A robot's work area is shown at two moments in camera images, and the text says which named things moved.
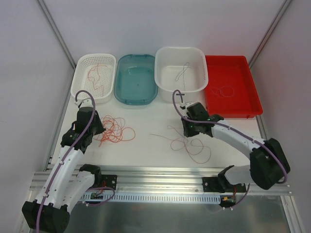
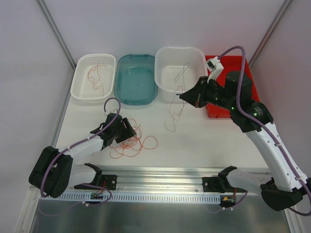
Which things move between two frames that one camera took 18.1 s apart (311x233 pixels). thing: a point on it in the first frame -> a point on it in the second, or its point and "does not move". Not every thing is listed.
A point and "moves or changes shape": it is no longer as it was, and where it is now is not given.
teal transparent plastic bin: (136, 81) does not move
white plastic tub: (183, 69) does not move
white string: (184, 68) does not move
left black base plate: (107, 180) does not move
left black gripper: (97, 127) -> (124, 131)
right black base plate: (211, 184) does not move
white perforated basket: (95, 72) does not move
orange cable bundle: (113, 130) moves or changes shape
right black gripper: (187, 128) -> (201, 91)
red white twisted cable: (93, 75) does not move
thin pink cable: (199, 153) -> (178, 103)
